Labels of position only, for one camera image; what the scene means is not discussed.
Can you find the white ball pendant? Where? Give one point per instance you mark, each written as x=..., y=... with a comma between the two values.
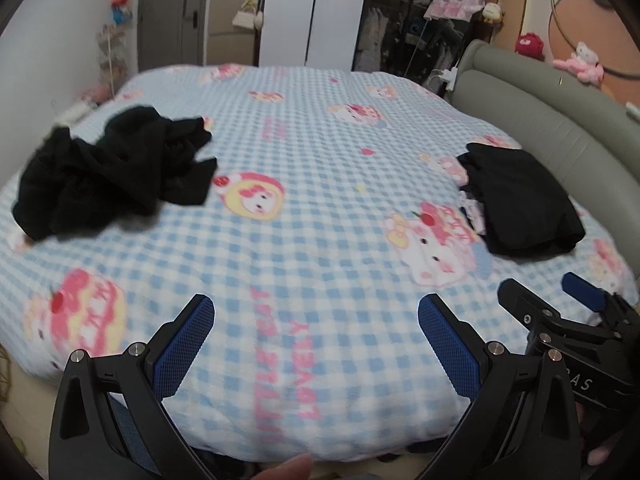
x=258, y=20

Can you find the red hat plush doll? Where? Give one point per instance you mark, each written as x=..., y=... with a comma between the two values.
x=120, y=7

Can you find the dark glass wardrobe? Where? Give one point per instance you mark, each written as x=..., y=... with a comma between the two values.
x=390, y=10

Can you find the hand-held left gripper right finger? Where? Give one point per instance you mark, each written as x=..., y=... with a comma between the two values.
x=450, y=345

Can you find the person's left hand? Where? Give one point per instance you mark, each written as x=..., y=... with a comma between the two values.
x=295, y=467

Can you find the thin round hoop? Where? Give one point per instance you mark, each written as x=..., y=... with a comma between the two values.
x=556, y=12

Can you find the white handbag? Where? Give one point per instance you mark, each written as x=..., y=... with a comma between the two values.
x=244, y=19

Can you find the person's right hand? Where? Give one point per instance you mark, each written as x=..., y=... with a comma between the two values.
x=597, y=452

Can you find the beige cabinet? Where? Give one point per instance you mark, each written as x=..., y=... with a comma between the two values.
x=227, y=35

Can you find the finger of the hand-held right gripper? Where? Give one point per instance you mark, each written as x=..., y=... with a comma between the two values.
x=582, y=292
x=522, y=305

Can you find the pink white plush toy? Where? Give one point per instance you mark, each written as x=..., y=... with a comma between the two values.
x=582, y=60

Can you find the white small object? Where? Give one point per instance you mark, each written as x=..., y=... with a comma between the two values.
x=634, y=111

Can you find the red plush toy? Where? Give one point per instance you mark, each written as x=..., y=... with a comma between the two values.
x=530, y=45

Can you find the folded black clothes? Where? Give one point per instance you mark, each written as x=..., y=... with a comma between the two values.
x=525, y=200

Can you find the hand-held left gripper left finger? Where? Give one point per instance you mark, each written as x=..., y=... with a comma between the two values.
x=185, y=345

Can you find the yellow white plush toy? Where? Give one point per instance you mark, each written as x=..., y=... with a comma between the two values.
x=492, y=12

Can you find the blue checkered printed blanket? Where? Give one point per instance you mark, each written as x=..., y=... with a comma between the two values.
x=320, y=160

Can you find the pink patterned cloth cover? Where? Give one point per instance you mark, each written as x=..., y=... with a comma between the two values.
x=455, y=0

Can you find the black fleece jacket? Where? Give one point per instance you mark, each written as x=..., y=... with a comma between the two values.
x=125, y=160

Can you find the grey padded bed headboard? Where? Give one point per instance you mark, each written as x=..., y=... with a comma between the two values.
x=550, y=120

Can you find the grey door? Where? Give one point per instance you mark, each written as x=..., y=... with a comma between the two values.
x=165, y=10

